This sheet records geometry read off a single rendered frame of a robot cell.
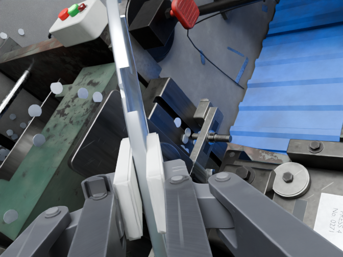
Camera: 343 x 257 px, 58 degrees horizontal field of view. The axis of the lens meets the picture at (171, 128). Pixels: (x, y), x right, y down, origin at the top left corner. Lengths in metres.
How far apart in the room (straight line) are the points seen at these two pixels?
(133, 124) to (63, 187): 0.45
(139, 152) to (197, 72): 1.79
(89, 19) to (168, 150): 0.31
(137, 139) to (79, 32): 0.54
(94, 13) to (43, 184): 0.35
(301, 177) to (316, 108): 1.62
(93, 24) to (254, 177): 0.43
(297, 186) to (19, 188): 0.50
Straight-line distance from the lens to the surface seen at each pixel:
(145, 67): 0.73
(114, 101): 0.49
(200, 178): 0.67
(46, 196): 0.60
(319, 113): 2.08
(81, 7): 0.69
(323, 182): 0.49
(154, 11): 0.70
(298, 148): 0.49
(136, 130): 0.17
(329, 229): 0.47
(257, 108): 2.24
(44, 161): 0.65
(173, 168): 0.16
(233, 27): 2.35
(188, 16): 0.68
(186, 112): 0.73
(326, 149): 0.48
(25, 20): 1.31
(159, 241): 0.19
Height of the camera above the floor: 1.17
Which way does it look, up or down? 42 degrees down
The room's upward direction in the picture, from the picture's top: 93 degrees clockwise
